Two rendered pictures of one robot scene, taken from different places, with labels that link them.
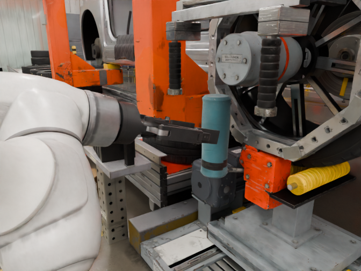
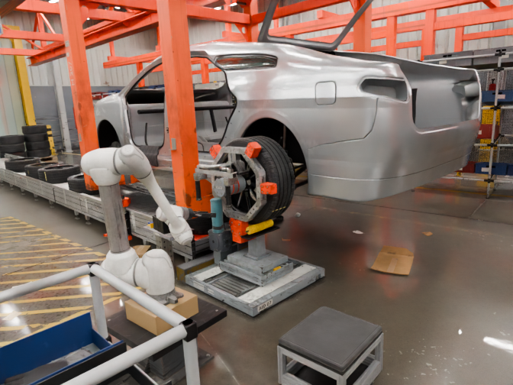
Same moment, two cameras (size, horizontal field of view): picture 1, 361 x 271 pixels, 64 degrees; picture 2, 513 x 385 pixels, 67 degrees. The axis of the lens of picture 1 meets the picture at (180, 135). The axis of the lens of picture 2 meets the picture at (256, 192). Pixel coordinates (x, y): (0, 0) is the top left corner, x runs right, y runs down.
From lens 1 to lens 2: 2.05 m
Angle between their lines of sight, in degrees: 11
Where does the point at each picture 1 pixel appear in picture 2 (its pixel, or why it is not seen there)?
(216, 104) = (216, 202)
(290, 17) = (231, 180)
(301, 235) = (260, 256)
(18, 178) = (182, 224)
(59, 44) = not seen: hidden behind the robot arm
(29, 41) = not seen: outside the picture
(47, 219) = (185, 230)
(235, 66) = (220, 189)
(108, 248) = not seen: hidden behind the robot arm
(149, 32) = (182, 169)
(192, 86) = (204, 191)
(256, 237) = (240, 260)
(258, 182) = (236, 232)
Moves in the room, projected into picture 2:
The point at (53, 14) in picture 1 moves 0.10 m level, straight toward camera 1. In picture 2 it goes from (87, 134) to (89, 134)
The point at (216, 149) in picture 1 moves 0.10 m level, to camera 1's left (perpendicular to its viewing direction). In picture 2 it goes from (217, 220) to (204, 221)
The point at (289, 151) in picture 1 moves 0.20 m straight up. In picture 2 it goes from (244, 218) to (243, 191)
